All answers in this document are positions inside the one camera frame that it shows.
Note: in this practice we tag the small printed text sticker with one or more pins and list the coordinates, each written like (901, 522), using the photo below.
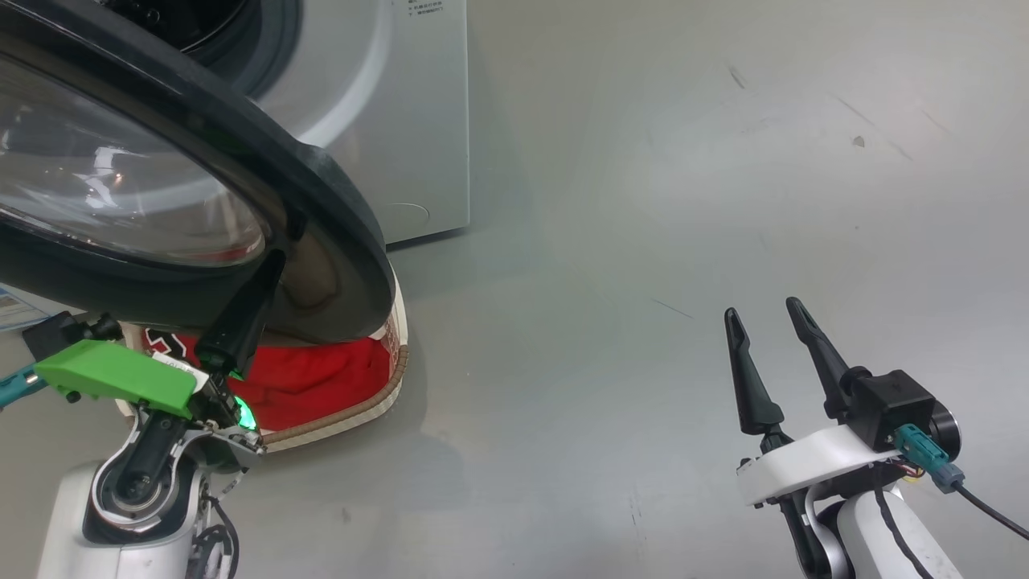
(426, 6)

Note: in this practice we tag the round black glass washer door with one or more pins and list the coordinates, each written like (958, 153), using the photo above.
(321, 201)

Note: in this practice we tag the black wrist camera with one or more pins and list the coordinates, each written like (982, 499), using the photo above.
(892, 402)
(56, 334)

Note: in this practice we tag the red garment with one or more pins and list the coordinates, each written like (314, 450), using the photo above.
(321, 378)

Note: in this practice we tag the cream perforated basket brown rim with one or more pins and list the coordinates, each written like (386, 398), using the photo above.
(362, 414)

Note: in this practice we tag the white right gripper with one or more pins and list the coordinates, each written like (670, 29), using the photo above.
(812, 466)

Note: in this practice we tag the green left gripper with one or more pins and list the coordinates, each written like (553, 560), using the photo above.
(112, 374)

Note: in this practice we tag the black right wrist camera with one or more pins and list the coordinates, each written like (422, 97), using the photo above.
(892, 402)

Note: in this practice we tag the blue energy label sticker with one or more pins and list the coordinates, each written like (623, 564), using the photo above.
(12, 310)

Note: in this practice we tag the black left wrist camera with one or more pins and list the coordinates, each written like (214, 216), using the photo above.
(56, 334)

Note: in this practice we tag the white front-load washing machine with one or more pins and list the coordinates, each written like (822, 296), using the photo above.
(418, 121)

